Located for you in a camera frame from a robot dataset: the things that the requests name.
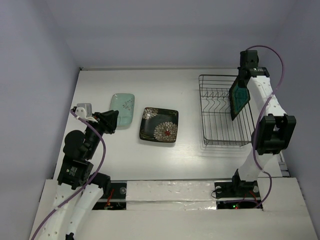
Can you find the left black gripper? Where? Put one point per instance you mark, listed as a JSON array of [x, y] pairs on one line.
[[107, 119]]

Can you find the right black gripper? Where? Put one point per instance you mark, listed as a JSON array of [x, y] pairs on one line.
[[242, 81]]

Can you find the light green rectangular plate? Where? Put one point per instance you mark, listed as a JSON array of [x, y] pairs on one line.
[[124, 103]]

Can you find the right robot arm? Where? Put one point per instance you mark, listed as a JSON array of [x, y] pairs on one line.
[[274, 127]]

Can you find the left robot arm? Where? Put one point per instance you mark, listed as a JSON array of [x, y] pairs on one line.
[[78, 187]]

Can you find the white foam front panel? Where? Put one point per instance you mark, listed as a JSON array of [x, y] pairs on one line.
[[174, 210]]

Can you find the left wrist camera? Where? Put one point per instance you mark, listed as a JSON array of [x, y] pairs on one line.
[[84, 110]]

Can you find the black wire dish rack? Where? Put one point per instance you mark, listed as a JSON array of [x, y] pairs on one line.
[[218, 127]]

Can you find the aluminium side rail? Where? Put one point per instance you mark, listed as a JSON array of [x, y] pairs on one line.
[[261, 93]]

